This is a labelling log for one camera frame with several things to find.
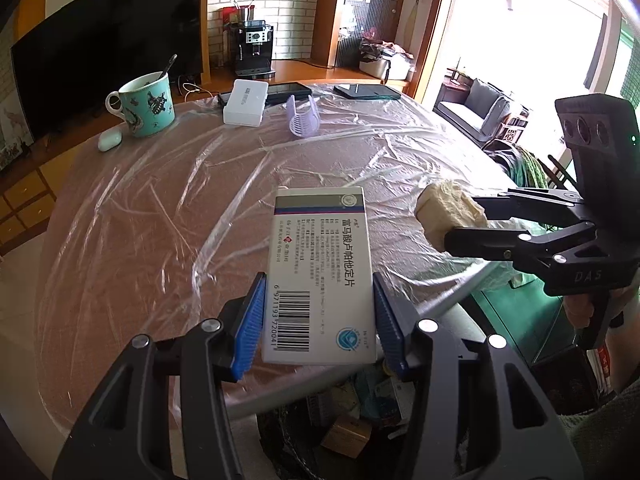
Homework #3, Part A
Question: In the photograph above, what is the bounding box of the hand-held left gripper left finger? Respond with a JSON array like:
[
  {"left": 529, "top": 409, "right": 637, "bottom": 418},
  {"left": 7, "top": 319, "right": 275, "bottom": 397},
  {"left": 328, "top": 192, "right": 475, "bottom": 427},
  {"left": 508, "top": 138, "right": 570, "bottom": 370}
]
[{"left": 52, "top": 271, "right": 268, "bottom": 480}]

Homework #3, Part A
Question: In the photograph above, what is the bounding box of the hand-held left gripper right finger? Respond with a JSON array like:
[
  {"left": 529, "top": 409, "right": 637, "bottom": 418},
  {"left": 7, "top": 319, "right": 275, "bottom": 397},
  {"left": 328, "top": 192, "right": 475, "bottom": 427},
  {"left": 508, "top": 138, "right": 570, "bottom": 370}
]
[{"left": 372, "top": 272, "right": 586, "bottom": 480}]

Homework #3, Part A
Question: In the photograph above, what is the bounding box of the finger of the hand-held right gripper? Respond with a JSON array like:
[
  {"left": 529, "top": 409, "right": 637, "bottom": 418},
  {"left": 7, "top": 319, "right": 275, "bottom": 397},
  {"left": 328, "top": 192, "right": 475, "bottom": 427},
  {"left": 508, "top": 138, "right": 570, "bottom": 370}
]
[
  {"left": 472, "top": 187, "right": 591, "bottom": 233},
  {"left": 444, "top": 220, "right": 599, "bottom": 282}
]

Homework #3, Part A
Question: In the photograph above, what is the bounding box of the cream tissue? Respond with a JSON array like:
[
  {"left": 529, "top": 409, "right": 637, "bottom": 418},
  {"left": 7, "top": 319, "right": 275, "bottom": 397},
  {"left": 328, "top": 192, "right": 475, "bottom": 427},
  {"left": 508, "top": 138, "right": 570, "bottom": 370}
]
[{"left": 416, "top": 178, "right": 488, "bottom": 252}]

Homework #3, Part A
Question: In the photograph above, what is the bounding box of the white medicine box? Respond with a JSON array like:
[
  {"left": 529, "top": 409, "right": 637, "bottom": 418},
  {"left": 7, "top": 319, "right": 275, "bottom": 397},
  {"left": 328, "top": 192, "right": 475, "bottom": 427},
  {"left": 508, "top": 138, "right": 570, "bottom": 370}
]
[{"left": 261, "top": 186, "right": 378, "bottom": 367}]

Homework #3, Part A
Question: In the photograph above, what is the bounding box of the black lined trash bin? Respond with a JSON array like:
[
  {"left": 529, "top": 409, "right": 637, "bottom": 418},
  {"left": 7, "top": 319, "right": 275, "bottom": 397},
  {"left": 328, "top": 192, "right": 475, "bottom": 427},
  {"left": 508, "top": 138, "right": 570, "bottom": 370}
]
[{"left": 255, "top": 360, "right": 416, "bottom": 480}]

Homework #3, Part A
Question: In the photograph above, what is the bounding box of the person's right forearm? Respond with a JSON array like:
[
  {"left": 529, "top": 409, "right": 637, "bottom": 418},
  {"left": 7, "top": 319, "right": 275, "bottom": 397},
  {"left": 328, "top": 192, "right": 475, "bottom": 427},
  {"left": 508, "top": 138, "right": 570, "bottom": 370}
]
[{"left": 565, "top": 285, "right": 640, "bottom": 480}]

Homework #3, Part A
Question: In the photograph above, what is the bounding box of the person's right hand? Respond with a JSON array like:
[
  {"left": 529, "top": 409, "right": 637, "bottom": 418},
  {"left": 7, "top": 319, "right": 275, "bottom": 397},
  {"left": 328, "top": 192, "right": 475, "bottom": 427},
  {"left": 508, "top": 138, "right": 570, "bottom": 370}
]
[{"left": 564, "top": 294, "right": 591, "bottom": 330}]

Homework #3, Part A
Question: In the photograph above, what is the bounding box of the green striped cloth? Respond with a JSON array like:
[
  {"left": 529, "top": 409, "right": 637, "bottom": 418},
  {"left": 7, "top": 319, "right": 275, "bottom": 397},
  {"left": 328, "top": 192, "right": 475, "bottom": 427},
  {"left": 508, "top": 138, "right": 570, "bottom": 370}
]
[{"left": 487, "top": 142, "right": 556, "bottom": 191}]

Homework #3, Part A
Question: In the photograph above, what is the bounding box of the small brown cardboard box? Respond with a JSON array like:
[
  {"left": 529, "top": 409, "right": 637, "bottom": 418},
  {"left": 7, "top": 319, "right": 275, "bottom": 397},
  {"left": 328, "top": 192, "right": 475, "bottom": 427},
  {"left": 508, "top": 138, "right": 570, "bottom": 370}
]
[{"left": 320, "top": 415, "right": 373, "bottom": 458}]

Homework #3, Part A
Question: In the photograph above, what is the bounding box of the grey sofa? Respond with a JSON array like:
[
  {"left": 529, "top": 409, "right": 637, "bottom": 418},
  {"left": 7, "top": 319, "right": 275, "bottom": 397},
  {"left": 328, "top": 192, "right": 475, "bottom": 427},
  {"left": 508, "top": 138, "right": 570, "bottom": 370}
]
[{"left": 432, "top": 78, "right": 526, "bottom": 143}]

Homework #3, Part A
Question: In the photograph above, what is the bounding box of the table with plastic cover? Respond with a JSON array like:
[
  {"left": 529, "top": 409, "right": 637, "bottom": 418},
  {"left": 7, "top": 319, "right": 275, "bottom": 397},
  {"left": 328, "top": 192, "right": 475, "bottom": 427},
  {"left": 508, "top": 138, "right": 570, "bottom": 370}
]
[{"left": 35, "top": 80, "right": 521, "bottom": 431}]

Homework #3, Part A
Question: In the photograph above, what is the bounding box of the dark green tablet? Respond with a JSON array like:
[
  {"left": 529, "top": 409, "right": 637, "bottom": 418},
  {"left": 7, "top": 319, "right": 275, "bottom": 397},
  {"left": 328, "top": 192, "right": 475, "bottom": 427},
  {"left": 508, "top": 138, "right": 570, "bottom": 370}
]
[{"left": 333, "top": 83, "right": 402, "bottom": 101}]

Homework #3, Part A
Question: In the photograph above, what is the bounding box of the white bag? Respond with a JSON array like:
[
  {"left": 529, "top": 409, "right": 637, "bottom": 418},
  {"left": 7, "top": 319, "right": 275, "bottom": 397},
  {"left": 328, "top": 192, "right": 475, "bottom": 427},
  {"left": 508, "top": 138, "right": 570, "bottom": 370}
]
[{"left": 359, "top": 55, "right": 416, "bottom": 81}]

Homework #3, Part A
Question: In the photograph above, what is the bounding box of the white rectangular box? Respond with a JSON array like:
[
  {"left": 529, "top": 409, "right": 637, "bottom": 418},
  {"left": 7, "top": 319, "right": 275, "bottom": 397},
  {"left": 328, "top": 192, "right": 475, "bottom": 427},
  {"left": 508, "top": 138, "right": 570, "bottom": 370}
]
[{"left": 222, "top": 79, "right": 269, "bottom": 127}]

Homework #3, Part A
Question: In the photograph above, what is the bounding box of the white earbuds case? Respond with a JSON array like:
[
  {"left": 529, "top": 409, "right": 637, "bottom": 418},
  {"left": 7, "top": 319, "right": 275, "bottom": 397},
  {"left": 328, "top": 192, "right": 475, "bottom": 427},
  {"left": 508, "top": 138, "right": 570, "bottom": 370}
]
[{"left": 97, "top": 127, "right": 124, "bottom": 152}]

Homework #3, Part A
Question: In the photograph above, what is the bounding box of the teal patterned mug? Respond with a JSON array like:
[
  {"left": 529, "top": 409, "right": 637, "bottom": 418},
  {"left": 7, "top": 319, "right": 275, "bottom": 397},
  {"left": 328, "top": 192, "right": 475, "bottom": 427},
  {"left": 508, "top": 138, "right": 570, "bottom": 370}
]
[{"left": 105, "top": 71, "right": 177, "bottom": 138}]

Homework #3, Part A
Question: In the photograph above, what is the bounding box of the wooden drawer cabinet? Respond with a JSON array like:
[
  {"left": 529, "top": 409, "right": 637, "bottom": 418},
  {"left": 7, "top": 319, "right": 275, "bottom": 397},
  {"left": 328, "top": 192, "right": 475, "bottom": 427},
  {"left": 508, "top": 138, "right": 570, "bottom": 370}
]
[{"left": 0, "top": 160, "right": 66, "bottom": 256}]

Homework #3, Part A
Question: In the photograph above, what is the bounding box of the black coffee machine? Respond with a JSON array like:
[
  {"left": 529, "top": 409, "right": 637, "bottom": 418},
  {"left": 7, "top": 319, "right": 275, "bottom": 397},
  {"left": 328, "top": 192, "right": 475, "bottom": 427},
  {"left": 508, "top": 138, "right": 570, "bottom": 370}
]
[{"left": 226, "top": 19, "right": 277, "bottom": 80}]

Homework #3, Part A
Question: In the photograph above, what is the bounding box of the black television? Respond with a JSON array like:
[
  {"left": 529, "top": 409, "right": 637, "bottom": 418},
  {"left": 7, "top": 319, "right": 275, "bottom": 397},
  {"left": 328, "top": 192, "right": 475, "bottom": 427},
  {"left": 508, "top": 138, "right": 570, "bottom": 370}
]
[{"left": 10, "top": 0, "right": 206, "bottom": 143}]

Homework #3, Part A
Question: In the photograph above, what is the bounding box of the white cable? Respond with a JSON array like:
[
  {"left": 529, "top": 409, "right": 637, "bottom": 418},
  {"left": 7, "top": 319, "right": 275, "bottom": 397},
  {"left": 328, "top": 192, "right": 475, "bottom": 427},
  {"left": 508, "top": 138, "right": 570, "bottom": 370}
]
[{"left": 177, "top": 77, "right": 221, "bottom": 101}]

